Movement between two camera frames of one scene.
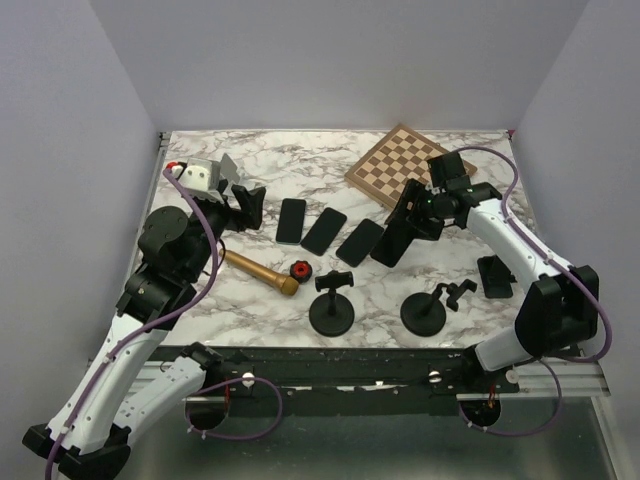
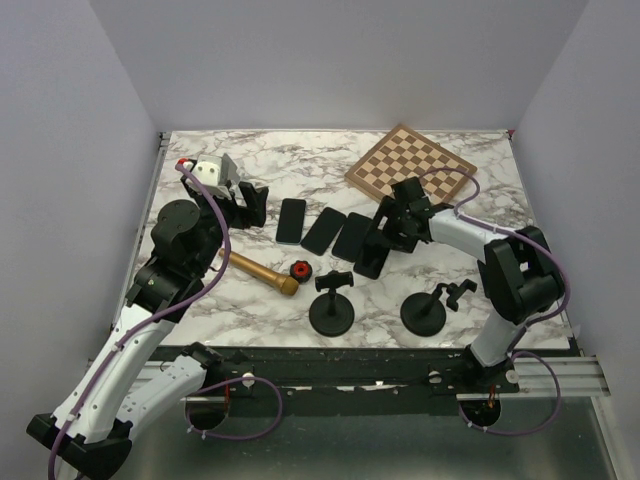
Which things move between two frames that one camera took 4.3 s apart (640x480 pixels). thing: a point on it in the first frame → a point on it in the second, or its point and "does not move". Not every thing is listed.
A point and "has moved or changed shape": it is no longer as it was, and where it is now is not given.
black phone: x=359 y=243 has moved or changed shape
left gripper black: x=251 y=213 does not move
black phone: x=324 y=230 does not move
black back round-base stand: x=424 y=314 does not move
